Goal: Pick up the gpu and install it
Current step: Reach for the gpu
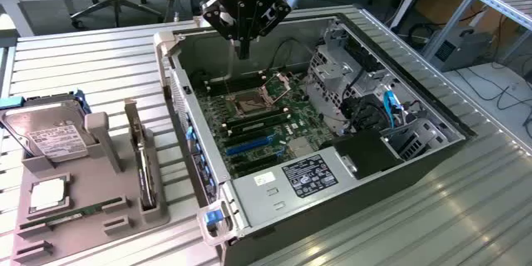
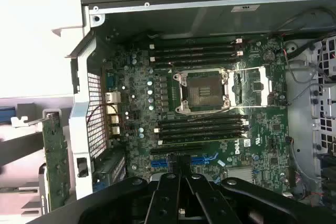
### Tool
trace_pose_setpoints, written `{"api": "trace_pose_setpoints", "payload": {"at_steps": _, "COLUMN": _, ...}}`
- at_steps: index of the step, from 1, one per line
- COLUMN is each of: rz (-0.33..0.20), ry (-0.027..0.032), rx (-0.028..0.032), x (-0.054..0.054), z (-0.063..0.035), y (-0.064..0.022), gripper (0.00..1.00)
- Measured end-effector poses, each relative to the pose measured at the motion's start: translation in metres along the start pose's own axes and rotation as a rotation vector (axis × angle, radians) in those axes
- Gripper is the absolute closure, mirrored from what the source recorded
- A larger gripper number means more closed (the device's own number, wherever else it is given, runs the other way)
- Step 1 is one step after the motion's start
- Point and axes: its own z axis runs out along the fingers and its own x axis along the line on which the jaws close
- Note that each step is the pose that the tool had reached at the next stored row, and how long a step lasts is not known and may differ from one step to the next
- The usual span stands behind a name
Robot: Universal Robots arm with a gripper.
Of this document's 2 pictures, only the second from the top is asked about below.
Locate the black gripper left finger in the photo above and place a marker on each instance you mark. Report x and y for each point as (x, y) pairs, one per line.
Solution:
(162, 200)

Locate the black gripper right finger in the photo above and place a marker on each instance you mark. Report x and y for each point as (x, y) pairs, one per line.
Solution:
(212, 203)

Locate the blue expansion slot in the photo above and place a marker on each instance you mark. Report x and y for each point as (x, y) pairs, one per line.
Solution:
(160, 163)

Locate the silver chipset heatsink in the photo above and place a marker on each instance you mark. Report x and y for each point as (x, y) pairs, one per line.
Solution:
(240, 174)

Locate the long black expansion slot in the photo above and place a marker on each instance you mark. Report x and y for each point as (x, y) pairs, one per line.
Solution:
(170, 151)

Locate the black RAM slot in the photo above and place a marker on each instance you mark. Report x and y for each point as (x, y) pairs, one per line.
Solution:
(197, 41)
(199, 131)
(160, 142)
(194, 61)
(202, 118)
(197, 54)
(194, 48)
(202, 124)

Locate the green Dell motherboard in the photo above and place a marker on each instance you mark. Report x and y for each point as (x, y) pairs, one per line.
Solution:
(262, 134)

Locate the metal port block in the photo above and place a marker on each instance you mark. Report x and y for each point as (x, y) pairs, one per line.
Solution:
(113, 108)

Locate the metal socket locking lever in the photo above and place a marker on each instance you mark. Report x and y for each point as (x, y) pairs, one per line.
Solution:
(262, 106)
(244, 69)

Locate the CPU socket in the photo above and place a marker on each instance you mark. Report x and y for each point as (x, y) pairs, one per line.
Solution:
(202, 90)

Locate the metal socket cover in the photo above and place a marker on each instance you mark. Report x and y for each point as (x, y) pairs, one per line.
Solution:
(263, 75)

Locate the grey plastic parts rack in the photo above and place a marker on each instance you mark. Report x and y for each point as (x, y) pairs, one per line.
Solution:
(23, 146)

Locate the tall metal disk bay cage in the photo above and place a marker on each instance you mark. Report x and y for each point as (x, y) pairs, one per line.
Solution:
(325, 98)

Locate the coin battery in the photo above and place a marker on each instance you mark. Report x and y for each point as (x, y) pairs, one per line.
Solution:
(268, 55)

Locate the hard disk in blue carrier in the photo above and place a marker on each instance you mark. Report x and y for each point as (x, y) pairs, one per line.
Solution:
(6, 112)

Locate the open black PC case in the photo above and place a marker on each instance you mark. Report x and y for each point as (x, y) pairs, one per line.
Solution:
(183, 6)

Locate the white case sticker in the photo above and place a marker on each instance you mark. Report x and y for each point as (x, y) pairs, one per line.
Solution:
(245, 7)

